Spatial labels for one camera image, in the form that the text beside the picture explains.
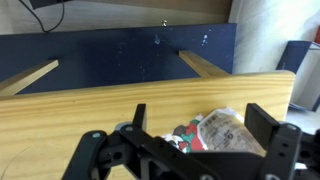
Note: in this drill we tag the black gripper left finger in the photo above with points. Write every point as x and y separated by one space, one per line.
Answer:
139 116

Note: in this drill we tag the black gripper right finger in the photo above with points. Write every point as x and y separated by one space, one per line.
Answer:
261 125

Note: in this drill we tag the clear printed snack bag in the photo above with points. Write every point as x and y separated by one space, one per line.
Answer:
226 133

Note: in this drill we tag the dark blue rug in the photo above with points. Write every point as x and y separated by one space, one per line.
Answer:
106 56

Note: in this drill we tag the light wooden table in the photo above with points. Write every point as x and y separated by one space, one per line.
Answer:
66 110

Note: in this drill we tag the dark blue flat panel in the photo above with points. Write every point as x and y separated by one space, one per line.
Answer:
293 53

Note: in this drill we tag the small metal screw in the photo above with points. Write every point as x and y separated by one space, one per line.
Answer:
163 22

